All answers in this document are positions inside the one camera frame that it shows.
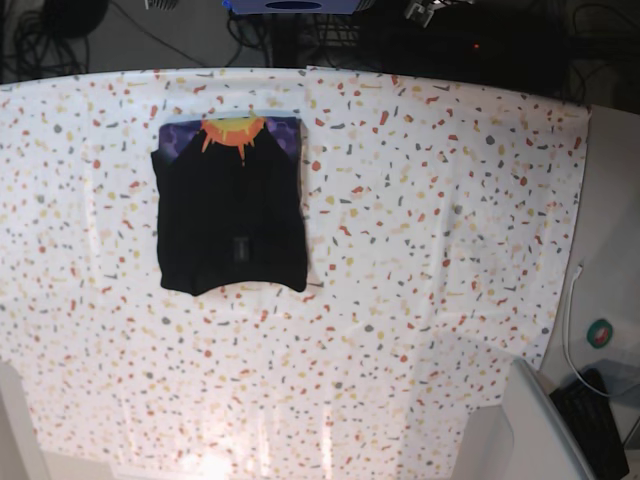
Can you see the black t-shirt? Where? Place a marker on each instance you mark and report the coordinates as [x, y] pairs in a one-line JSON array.
[[229, 203]]

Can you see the terrazzo patterned tablecloth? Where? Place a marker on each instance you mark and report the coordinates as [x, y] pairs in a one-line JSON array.
[[439, 218]]

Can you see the green tape roll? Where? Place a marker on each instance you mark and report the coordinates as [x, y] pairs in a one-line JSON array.
[[599, 333]]

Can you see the grey laptop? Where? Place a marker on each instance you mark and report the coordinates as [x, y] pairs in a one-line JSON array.
[[543, 446]]

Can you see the black keyboard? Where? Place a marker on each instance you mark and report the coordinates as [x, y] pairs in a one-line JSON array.
[[589, 418]]

